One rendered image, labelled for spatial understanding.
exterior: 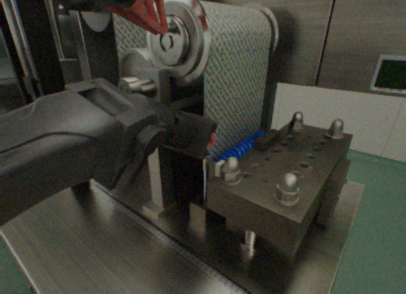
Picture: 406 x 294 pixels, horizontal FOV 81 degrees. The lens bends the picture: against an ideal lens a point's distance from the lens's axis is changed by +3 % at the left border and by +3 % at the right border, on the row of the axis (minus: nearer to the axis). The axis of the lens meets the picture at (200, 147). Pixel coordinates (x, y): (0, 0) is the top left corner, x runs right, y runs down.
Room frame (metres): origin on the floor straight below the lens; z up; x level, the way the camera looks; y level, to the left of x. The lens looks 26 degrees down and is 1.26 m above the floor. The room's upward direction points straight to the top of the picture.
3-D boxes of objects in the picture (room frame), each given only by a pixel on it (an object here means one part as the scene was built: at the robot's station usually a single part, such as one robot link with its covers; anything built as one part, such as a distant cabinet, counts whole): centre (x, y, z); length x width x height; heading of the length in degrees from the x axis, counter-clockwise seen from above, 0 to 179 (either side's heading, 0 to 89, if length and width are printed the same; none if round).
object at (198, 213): (0.50, -0.08, 0.92); 0.28 x 0.04 x 0.04; 141
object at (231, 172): (0.35, -0.05, 1.05); 0.04 x 0.04 x 0.04
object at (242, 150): (0.48, -0.10, 1.03); 0.21 x 0.04 x 0.03; 141
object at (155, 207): (0.43, 0.10, 1.05); 0.06 x 0.05 x 0.31; 141
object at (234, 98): (0.49, -0.08, 1.11); 0.23 x 0.01 x 0.18; 141
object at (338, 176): (0.40, -0.28, 0.96); 0.10 x 0.03 x 0.11; 141
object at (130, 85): (0.40, 0.12, 1.18); 0.04 x 0.02 x 0.04; 51
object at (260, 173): (0.45, -0.20, 1.00); 0.40 x 0.16 x 0.06; 141
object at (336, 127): (0.55, -0.33, 1.05); 0.04 x 0.04 x 0.04
